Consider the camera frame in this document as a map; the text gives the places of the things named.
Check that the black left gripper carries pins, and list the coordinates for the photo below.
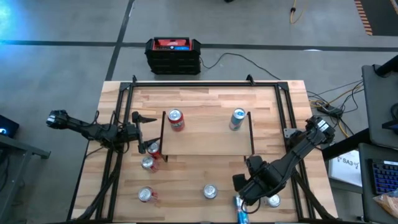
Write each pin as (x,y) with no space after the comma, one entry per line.
(132,132)

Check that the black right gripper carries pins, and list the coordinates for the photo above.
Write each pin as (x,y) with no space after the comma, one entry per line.
(248,177)

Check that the red strawberry Fanta can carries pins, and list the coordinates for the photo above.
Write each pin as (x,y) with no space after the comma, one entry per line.
(176,123)
(153,149)

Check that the silver Diet Coke can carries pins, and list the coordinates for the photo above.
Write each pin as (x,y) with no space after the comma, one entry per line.
(210,191)
(275,201)

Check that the blue silver Red Bull can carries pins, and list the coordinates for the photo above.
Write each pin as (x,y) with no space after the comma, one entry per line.
(241,214)
(236,122)

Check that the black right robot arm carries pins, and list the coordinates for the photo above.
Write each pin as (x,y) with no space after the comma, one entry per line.
(289,155)

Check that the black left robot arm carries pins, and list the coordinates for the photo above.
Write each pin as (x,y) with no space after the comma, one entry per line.
(84,129)

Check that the red Coca-Cola can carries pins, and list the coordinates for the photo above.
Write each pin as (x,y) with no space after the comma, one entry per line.
(148,162)

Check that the red soda can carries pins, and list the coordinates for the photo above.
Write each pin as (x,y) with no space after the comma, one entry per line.
(145,194)

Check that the black and red power box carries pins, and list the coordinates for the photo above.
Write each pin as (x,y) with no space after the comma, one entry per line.
(172,60)

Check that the white printed paper sheet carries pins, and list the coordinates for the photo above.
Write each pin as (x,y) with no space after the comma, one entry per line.
(345,169)

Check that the black diagonal support beam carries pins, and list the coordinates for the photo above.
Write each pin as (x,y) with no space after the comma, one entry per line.
(345,144)

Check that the black power strip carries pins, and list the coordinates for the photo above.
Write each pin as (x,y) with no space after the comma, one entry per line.
(329,109)

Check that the dark grey desk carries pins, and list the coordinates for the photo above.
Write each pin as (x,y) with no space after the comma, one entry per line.
(367,202)

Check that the grey metal side table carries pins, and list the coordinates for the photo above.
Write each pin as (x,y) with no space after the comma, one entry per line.
(25,146)

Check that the backlit computer keyboard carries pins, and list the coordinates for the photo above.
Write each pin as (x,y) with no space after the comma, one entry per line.
(385,177)

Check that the black device with blue light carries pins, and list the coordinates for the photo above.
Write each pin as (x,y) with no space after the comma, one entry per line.
(9,124)

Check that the clear plastic snack bag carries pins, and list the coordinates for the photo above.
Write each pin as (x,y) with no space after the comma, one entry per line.
(388,203)

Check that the black hazard-striped floor mat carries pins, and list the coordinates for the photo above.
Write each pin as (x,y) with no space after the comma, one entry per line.
(382,18)

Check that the wooden shelf with black frame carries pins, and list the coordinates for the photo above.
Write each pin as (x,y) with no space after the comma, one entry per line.
(205,140)

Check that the silver metal bracket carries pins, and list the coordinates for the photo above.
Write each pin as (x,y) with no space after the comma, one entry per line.
(288,132)

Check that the black aluminium table frame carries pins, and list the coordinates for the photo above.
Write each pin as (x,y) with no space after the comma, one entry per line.
(202,84)

